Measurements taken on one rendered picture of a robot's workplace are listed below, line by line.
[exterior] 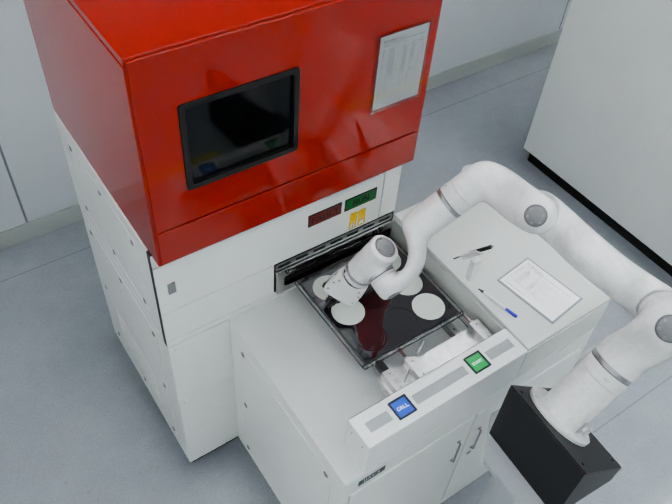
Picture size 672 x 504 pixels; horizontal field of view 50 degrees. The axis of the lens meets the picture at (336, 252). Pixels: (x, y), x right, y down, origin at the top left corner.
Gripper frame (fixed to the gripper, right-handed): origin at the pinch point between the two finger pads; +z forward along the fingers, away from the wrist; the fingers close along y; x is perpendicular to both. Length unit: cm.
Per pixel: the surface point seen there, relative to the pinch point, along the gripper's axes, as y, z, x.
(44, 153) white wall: -119, 108, 72
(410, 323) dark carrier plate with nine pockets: 23.0, -7.8, 2.1
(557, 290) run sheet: 56, -31, 24
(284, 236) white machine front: -21.9, -6.9, 5.8
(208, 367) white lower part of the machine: -18.2, 41.9, -16.1
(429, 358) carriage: 31.1, -9.5, -6.7
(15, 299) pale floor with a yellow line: -96, 147, 23
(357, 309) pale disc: 8.3, -1.0, 1.6
